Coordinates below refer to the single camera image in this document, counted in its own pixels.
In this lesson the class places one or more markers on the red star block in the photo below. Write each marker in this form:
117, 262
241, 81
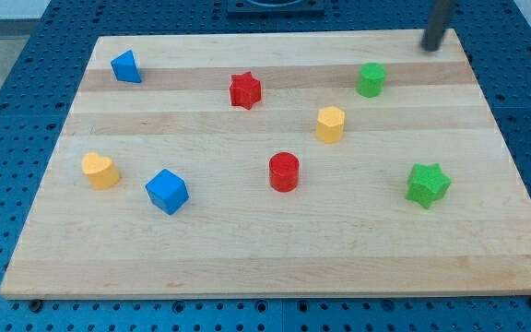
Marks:
245, 90

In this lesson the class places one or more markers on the green star block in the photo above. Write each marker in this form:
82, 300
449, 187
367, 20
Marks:
426, 184

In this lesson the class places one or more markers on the yellow heart block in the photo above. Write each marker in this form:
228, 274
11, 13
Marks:
100, 171

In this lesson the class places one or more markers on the red cylinder block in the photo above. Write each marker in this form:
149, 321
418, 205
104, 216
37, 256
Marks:
284, 169

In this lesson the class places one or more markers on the wooden board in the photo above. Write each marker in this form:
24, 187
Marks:
346, 230

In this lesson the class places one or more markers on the yellow hexagon block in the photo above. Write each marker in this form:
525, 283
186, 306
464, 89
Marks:
330, 124

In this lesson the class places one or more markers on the blue cube block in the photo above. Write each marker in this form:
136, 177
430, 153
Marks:
167, 191

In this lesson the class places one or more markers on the green cylinder block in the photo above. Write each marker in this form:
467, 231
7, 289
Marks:
371, 80

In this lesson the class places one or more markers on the blue triangle block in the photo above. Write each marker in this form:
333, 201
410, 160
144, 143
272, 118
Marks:
125, 69

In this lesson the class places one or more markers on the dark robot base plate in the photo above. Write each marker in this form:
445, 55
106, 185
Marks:
242, 7

